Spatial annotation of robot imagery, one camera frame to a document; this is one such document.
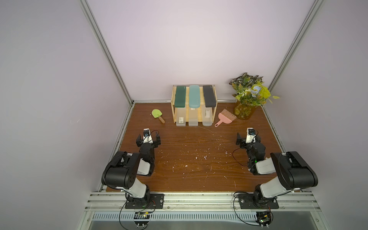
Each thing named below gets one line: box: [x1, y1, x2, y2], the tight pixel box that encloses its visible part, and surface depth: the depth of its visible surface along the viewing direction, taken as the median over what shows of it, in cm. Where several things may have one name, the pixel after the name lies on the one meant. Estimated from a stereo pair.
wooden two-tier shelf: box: [171, 84, 219, 124], surface depth 100 cm
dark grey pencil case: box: [202, 85, 217, 108], surface depth 96 cm
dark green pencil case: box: [174, 85, 187, 108], surface depth 98 cm
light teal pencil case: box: [188, 84, 201, 109], surface depth 98 cm
